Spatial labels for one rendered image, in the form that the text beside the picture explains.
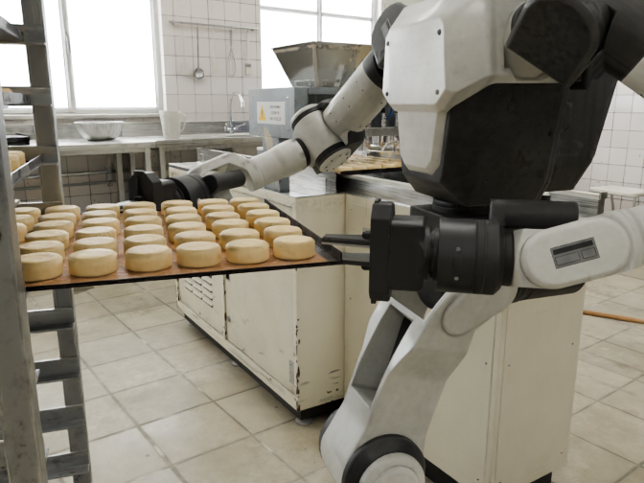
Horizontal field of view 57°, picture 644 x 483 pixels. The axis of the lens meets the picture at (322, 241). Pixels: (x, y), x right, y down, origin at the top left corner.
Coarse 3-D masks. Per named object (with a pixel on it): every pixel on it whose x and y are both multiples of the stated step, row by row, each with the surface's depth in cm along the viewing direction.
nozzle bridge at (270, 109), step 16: (256, 96) 201; (272, 96) 191; (288, 96) 182; (304, 96) 182; (320, 96) 194; (256, 112) 203; (272, 112) 193; (288, 112) 184; (256, 128) 204; (272, 128) 194; (288, 128) 185; (368, 128) 201; (384, 128) 205; (272, 144) 196; (288, 176) 196; (288, 192) 198
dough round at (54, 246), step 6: (24, 246) 66; (30, 246) 67; (36, 246) 67; (42, 246) 67; (48, 246) 67; (54, 246) 67; (60, 246) 67; (24, 252) 65; (30, 252) 65; (36, 252) 65; (54, 252) 66; (60, 252) 67
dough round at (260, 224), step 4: (256, 220) 81; (260, 220) 81; (264, 220) 81; (268, 220) 81; (272, 220) 81; (276, 220) 81; (280, 220) 81; (284, 220) 81; (288, 220) 82; (256, 224) 81; (260, 224) 80; (264, 224) 80; (268, 224) 80; (272, 224) 80; (276, 224) 80; (280, 224) 80; (284, 224) 80; (288, 224) 81; (256, 228) 81; (260, 228) 80; (264, 228) 80; (260, 232) 80; (260, 236) 81
